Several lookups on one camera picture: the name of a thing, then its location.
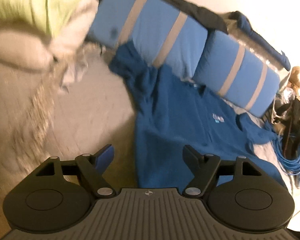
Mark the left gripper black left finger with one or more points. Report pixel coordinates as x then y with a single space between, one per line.
91 168

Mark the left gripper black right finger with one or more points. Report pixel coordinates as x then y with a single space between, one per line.
204 169

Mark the blue t-shirt with logo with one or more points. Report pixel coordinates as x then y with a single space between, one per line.
172 113

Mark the grey quilted bed cover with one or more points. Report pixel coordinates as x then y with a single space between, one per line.
36 122

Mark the blue pillow, grey stripes, right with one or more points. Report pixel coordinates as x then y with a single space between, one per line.
236 74

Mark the blue pillow, grey stripes, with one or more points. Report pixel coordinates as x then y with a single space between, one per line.
236 74
161 33

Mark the black bag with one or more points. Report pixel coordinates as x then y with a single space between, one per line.
288 115

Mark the grey crumpled cloth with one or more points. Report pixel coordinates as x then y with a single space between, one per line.
78 65

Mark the brown teddy bear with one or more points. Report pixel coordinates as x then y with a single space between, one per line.
294 79

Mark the beige quilted comforter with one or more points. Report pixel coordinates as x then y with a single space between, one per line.
26 48

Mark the blue pillow, grey stripes, left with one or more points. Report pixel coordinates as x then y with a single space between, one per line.
161 33

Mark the black garment behind pillows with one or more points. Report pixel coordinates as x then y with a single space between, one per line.
207 18

